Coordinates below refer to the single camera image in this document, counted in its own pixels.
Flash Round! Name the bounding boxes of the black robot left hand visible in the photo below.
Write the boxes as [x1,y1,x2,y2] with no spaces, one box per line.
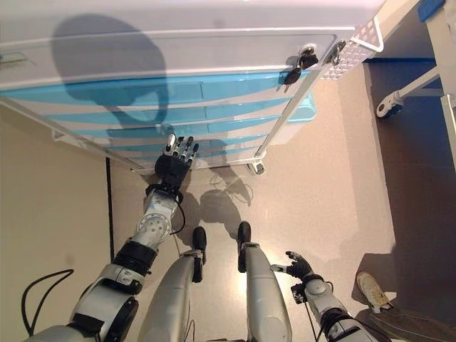
[155,133,200,189]

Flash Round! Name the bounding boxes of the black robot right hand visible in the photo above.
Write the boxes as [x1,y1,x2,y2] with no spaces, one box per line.
[269,251,314,281]

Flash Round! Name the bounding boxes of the white drawer with blue handle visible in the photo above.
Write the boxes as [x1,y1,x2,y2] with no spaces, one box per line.
[124,144,261,165]
[71,117,279,138]
[0,69,314,108]
[103,133,268,149]
[31,99,289,124]

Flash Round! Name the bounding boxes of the silver robot right leg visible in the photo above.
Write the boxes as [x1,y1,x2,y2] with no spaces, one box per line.
[237,220,293,342]

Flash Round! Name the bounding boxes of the white sneaker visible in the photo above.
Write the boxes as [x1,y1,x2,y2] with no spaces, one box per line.
[356,271,393,314]

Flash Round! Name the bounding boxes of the white medical cart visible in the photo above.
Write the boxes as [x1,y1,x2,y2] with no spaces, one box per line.
[0,0,357,172]

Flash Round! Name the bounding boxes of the dark trouser leg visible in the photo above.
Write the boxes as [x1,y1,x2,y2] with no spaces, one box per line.
[356,308,456,342]

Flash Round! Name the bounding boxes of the waste bin with blue lid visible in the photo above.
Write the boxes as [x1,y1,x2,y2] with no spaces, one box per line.
[270,90,317,145]

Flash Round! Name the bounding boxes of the black key bunch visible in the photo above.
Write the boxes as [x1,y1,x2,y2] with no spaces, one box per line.
[277,44,320,94]

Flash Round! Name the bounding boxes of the bed caster wheel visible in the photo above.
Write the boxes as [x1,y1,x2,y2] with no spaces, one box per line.
[375,90,405,120]

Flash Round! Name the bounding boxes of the green white cart label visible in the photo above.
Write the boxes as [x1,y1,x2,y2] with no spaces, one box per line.
[0,51,36,67]

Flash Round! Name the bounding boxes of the silver lock key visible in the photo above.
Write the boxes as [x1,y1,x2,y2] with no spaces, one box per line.
[322,39,347,67]

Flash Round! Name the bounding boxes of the white perforated side basket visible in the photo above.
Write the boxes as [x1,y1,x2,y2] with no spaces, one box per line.
[320,16,385,81]

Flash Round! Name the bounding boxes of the blue bed corner bumper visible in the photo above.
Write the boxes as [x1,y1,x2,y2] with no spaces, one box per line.
[416,0,446,21]

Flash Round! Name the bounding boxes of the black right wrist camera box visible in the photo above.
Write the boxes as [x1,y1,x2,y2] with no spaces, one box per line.
[290,283,309,306]

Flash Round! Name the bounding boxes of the black floor cable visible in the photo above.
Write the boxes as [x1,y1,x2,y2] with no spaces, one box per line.
[21,269,76,338]

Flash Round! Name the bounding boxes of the white hospital bed frame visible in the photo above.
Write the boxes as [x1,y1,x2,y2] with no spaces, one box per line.
[370,0,456,172]

